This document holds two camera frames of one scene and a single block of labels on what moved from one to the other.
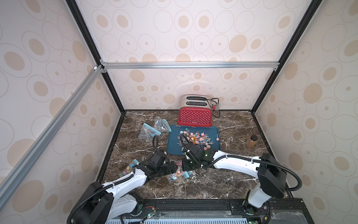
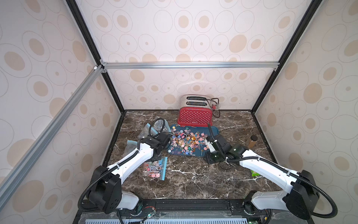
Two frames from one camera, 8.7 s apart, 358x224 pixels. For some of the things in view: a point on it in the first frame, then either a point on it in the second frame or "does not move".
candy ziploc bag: x=180 y=173 to x=131 y=145
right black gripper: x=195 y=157 to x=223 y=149
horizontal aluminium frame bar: x=234 y=65 does not move
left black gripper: x=169 y=170 to x=154 y=160
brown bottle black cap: x=252 y=141 does not move
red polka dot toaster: x=195 y=110 does not move
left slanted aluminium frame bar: x=50 y=129 does not move
